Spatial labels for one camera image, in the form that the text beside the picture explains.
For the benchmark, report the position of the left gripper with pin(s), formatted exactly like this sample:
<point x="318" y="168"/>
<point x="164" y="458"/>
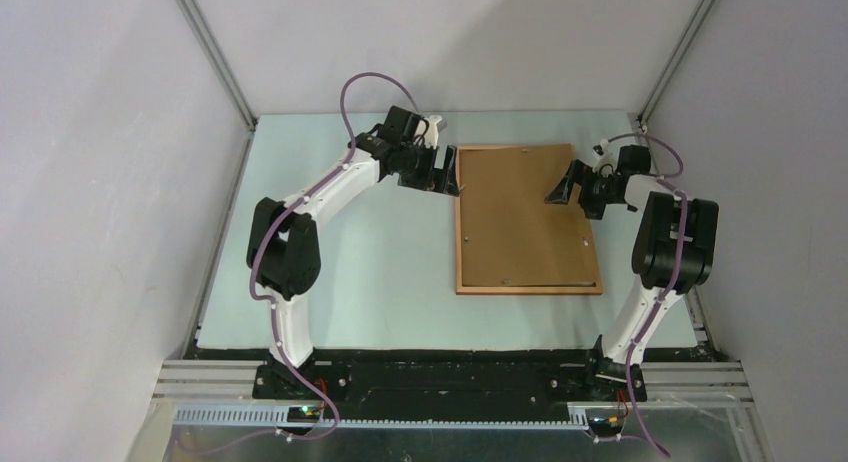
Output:
<point x="424" y="181"/>

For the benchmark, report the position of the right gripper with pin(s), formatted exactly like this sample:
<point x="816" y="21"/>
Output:
<point x="578" y="172"/>

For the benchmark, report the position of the wooden picture frame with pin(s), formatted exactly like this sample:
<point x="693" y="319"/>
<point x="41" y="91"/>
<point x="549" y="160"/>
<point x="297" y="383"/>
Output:
<point x="530" y="291"/>

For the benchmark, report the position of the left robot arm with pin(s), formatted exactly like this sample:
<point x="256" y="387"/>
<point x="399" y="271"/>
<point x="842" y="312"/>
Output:
<point x="283" y="251"/>

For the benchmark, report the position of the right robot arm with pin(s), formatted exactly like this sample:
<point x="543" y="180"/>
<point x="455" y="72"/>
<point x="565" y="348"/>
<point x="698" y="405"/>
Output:
<point x="673" y="251"/>

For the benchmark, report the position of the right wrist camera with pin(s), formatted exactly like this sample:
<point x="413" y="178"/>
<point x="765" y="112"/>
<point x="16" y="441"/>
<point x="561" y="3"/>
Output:
<point x="601" y="150"/>

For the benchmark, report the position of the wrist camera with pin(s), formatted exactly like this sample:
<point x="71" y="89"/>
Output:
<point x="434" y="125"/>
<point x="601" y="150"/>

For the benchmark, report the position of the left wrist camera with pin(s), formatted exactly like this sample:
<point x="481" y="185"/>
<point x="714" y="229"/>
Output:
<point x="434" y="125"/>

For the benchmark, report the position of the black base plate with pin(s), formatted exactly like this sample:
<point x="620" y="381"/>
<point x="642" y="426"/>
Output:
<point x="452" y="386"/>

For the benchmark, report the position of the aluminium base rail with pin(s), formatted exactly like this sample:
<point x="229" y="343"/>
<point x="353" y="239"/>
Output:
<point x="668" y="384"/>

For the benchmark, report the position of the right aluminium corner post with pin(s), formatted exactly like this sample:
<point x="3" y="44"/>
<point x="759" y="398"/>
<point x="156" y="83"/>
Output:
<point x="681" y="49"/>

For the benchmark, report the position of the aluminium corner post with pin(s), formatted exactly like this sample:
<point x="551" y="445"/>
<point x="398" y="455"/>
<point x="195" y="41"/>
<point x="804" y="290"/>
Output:
<point x="212" y="50"/>
<point x="681" y="49"/>

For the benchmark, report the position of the left aluminium corner post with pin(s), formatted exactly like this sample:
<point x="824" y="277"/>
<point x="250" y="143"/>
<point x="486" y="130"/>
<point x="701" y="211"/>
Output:
<point x="212" y="50"/>

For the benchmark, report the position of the grey slotted cable duct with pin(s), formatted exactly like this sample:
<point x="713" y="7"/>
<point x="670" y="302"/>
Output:
<point x="294" y="417"/>

